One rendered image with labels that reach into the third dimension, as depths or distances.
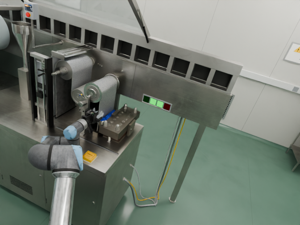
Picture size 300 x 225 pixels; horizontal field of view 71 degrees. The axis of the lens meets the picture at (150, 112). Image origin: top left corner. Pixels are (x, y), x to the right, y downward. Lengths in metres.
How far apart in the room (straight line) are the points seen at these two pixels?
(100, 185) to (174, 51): 1.07
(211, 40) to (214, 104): 2.35
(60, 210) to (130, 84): 1.10
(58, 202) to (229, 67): 1.25
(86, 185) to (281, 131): 3.56
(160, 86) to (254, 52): 2.47
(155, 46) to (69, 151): 0.97
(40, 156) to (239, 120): 3.69
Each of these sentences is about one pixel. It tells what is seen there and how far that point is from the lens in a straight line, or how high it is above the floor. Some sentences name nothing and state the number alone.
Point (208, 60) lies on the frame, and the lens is 1.53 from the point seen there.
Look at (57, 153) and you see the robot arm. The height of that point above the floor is 1.26.
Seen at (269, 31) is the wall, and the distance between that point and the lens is 3.86.
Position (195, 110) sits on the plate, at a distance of 1.65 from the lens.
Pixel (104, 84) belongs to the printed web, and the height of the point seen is 1.30.
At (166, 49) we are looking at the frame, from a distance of 1.58.
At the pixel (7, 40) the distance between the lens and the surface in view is 2.25.
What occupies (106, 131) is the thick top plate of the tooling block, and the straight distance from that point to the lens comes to 1.57.
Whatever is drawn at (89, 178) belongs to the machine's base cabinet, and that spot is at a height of 0.75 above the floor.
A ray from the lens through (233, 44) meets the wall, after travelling 3.85.
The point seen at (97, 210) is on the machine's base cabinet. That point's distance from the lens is 1.80.
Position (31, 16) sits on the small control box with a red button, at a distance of 1.76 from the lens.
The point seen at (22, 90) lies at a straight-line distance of 2.15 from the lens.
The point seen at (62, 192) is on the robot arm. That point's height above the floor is 1.16.
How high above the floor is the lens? 1.94
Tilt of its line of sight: 29 degrees down
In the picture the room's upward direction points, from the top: 14 degrees clockwise
